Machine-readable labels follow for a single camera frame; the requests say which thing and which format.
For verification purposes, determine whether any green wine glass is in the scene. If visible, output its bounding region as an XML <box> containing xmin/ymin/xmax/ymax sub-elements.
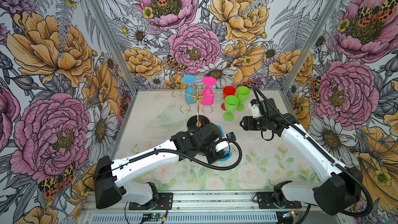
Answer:
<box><xmin>236</xmin><ymin>86</ymin><xmax>250</xmax><ymax>112</ymax></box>
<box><xmin>223</xmin><ymin>95</ymin><xmax>239</xmax><ymax>121</ymax></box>

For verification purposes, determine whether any red wine glass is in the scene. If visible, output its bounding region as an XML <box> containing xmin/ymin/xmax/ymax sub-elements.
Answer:
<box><xmin>223</xmin><ymin>86</ymin><xmax>236</xmax><ymax>100</ymax></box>

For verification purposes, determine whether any pink wine glass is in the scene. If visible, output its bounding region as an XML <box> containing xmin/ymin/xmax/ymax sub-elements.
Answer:
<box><xmin>201</xmin><ymin>77</ymin><xmax>217</xmax><ymax>106</ymax></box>

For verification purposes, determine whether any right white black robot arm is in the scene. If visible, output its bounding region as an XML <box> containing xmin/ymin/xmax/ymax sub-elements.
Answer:
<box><xmin>239</xmin><ymin>114</ymin><xmax>373</xmax><ymax>217</ymax></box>

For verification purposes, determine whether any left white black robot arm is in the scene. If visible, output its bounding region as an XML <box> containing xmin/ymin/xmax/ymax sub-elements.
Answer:
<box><xmin>93</xmin><ymin>123</ymin><xmax>229</xmax><ymax>209</ymax></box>

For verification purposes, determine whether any back light blue wine glass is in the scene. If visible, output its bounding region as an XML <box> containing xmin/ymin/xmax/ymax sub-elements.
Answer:
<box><xmin>183</xmin><ymin>75</ymin><xmax>197</xmax><ymax>105</ymax></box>

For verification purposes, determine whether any left green circuit board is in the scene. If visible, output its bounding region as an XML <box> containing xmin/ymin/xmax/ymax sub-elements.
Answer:
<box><xmin>140</xmin><ymin>213</ymin><xmax>167</xmax><ymax>224</ymax></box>

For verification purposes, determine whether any green circuit board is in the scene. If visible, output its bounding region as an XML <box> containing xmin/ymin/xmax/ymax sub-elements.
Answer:
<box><xmin>282</xmin><ymin>211</ymin><xmax>296</xmax><ymax>218</ymax></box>
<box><xmin>140</xmin><ymin>213</ymin><xmax>167</xmax><ymax>224</ymax></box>

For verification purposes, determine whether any right green circuit board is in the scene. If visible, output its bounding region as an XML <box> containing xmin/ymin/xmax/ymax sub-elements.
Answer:
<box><xmin>282</xmin><ymin>211</ymin><xmax>296</xmax><ymax>218</ymax></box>

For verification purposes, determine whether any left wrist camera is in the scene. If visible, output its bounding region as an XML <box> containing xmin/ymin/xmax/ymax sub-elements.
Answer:
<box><xmin>215</xmin><ymin>132</ymin><xmax>236</xmax><ymax>152</ymax></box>

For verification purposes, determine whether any right black corrugated cable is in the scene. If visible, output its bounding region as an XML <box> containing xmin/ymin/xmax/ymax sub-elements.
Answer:
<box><xmin>251</xmin><ymin>85</ymin><xmax>374</xmax><ymax>218</ymax></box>

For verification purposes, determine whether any gold wire wine glass rack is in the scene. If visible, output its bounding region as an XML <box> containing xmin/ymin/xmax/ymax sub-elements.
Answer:
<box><xmin>172</xmin><ymin>89</ymin><xmax>221</xmax><ymax>129</ymax></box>

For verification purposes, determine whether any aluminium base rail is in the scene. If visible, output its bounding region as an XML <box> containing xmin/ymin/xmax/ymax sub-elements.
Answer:
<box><xmin>80</xmin><ymin>190</ymin><xmax>308</xmax><ymax>223</ymax></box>

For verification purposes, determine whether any white vented cable duct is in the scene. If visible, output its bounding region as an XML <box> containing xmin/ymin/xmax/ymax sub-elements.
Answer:
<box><xmin>87</xmin><ymin>212</ymin><xmax>278</xmax><ymax>224</ymax></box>

